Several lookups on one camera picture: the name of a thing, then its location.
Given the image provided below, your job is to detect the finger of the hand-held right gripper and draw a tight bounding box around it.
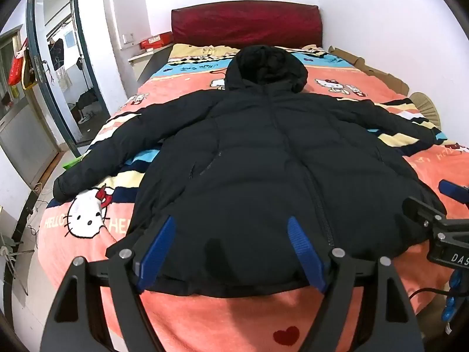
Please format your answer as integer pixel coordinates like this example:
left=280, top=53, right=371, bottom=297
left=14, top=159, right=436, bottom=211
left=439, top=179, right=469, bottom=204
left=402, top=196, right=447, bottom=229

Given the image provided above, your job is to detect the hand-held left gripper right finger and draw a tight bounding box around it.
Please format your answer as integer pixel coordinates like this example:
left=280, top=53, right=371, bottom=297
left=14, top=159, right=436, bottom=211
left=288, top=216, right=426, bottom=352

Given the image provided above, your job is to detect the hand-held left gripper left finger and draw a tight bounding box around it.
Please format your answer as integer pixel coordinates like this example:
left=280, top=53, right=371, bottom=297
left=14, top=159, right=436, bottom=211
left=40, top=216, right=176, bottom=352

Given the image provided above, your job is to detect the black hooded puffer jacket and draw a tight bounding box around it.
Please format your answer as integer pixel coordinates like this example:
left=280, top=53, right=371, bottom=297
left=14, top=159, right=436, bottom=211
left=52, top=44, right=446, bottom=297

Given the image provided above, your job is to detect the woven straw fan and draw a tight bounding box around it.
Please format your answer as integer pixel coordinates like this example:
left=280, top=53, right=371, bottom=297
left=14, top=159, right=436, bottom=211
left=408, top=93, right=442, bottom=129

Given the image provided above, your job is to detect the orange cartoon printed blanket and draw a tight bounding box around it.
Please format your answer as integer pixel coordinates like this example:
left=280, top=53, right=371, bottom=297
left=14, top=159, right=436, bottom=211
left=37, top=43, right=469, bottom=352

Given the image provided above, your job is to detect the brown cardboard sheet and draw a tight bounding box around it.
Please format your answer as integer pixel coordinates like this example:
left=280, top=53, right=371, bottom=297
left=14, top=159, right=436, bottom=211
left=328, top=46, right=410, bottom=96

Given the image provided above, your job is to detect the metal folding rack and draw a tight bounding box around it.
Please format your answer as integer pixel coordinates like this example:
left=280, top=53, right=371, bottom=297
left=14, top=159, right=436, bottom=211
left=0, top=224, right=35, bottom=297

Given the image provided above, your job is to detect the white nightstand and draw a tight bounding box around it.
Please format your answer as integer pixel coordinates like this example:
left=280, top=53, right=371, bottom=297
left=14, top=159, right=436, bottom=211
left=128, top=49, right=173, bottom=81

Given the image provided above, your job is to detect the red flat box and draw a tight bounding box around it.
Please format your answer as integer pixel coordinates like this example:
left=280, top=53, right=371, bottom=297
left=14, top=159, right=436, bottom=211
left=140, top=32, right=174, bottom=51

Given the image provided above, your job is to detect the yellow hanging bag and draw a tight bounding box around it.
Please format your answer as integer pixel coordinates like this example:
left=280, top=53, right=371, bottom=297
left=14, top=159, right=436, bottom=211
left=22, top=49, right=39, bottom=90

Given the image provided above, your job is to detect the dark hanging garment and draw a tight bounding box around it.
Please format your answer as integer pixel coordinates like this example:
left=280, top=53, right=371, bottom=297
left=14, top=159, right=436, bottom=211
left=47, top=38, right=65, bottom=70

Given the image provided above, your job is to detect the red hanging bag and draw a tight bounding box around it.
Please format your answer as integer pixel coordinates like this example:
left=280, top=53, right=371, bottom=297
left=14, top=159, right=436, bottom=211
left=8, top=38, right=30, bottom=86

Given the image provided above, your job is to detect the dark red headboard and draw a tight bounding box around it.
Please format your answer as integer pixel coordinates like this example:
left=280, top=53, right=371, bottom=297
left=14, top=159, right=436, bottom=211
left=171, top=3, right=324, bottom=49

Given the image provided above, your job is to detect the black cable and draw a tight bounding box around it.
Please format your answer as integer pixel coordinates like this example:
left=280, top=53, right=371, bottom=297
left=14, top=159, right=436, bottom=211
left=408, top=285, right=455, bottom=300

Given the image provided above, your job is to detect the blue-grey door frame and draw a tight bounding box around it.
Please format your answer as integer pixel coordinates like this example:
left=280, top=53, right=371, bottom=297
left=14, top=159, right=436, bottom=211
left=26, top=0, right=111, bottom=158

